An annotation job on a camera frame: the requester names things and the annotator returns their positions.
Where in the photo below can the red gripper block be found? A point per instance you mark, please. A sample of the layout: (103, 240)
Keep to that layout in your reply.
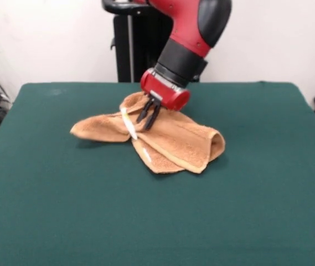
(165, 95)

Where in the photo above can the tan terry towel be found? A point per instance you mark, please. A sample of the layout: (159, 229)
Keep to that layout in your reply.
(179, 144)

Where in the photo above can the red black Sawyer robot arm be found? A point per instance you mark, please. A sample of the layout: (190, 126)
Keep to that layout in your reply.
(185, 58)

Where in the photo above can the dark green table cloth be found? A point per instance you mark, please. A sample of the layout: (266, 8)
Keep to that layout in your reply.
(63, 207)

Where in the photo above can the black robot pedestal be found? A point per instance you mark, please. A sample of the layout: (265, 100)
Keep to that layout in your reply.
(140, 41)

